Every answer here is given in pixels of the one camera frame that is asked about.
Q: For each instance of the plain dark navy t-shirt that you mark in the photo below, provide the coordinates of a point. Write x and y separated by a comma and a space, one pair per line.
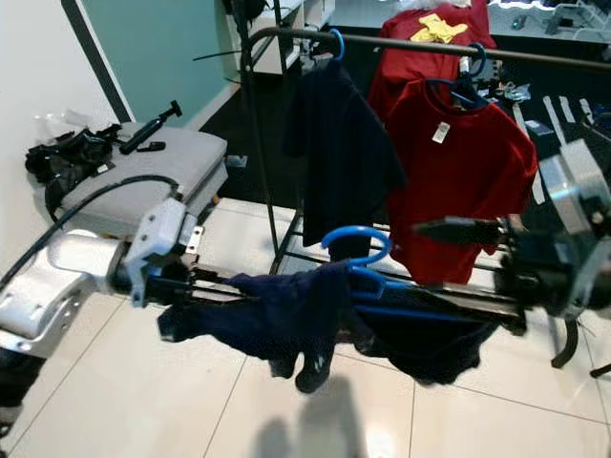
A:
344, 162

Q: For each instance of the small black remote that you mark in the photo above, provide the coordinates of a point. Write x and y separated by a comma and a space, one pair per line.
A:
149, 147

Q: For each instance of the black bag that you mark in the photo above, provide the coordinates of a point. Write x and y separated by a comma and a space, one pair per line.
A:
72, 153

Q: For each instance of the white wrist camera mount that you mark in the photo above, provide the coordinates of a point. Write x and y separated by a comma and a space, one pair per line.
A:
578, 191
164, 234

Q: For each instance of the white cabinet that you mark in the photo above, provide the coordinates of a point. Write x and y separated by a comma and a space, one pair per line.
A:
301, 19

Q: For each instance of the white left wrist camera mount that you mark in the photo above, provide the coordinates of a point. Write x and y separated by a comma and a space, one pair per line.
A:
164, 234

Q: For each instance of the black metal clothes rack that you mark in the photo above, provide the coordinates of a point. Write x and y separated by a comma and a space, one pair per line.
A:
554, 58

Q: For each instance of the black hand pump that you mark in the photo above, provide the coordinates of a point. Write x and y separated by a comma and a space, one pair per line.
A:
148, 129

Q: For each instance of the red t-shirt with white tag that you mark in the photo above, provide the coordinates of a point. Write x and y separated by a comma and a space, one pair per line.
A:
468, 191

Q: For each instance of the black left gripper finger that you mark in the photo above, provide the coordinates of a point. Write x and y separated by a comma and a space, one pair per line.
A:
234, 282

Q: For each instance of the grey cushioned ottoman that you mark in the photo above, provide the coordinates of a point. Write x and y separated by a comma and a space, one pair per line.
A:
153, 172

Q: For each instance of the clear plastic bag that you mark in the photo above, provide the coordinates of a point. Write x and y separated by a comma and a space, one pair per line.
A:
67, 122

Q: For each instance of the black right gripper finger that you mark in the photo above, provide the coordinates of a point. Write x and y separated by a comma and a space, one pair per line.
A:
487, 308
458, 232

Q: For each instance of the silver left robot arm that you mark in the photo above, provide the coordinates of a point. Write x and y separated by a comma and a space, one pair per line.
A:
57, 286

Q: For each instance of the red t-shirt with yellow print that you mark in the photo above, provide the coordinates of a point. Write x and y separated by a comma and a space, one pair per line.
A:
401, 62

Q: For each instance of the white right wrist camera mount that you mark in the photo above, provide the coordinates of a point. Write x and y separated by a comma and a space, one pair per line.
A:
578, 191

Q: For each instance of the blue plastic hanger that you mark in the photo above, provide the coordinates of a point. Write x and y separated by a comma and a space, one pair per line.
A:
342, 43
482, 57
358, 230

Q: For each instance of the navy t-shirt with gold logo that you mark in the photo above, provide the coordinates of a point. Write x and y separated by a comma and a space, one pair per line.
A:
286, 310

